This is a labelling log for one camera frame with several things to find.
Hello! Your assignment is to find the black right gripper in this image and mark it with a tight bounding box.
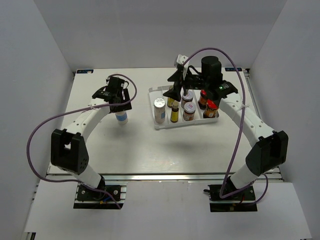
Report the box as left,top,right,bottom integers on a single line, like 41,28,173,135
163,68,210,102

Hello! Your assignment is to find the silver-lid salt jar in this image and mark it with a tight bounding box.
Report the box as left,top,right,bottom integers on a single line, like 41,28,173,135
115,111,128,125
153,98,166,124

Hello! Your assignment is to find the yellow bottle front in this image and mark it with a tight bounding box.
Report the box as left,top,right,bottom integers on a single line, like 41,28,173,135
167,85,175,108

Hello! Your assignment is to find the yellow bottle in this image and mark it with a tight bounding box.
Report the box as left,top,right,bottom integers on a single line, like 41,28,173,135
170,101,179,123
167,85,175,108

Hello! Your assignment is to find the white-lid sauce jar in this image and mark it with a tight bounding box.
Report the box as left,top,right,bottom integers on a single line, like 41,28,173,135
181,89,194,108
183,102,196,121

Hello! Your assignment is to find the silver-lid salt jar front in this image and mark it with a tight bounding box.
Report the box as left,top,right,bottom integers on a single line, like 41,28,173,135
153,98,166,124

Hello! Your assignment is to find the red-lid chili sauce jar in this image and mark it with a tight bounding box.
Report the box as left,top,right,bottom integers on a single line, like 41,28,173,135
198,89,208,110

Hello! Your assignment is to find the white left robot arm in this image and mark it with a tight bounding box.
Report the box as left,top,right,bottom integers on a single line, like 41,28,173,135
50,74,132,200

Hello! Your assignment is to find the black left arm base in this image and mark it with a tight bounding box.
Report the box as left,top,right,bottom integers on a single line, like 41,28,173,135
73,183,127,210

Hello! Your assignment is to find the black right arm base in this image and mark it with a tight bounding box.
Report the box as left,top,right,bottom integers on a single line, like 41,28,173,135
203,184,258,213

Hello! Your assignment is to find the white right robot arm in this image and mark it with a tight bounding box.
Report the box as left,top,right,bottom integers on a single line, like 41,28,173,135
164,54,289,200

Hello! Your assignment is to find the white divided organizer tray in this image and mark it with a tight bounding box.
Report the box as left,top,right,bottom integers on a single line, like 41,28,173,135
148,85,220,130

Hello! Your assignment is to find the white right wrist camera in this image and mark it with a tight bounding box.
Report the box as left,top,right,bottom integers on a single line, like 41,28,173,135
174,54,189,79

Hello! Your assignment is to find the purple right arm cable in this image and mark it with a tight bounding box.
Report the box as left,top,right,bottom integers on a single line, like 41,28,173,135
183,47,270,207

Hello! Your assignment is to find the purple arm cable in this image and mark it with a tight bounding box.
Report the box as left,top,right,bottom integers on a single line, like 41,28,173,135
183,47,270,207
26,73,138,210

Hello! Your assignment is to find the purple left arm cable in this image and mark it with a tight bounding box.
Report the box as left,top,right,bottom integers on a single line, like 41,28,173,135
26,73,138,210

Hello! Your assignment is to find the aluminium table rail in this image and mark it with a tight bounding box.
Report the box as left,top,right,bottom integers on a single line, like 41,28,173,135
46,69,285,183

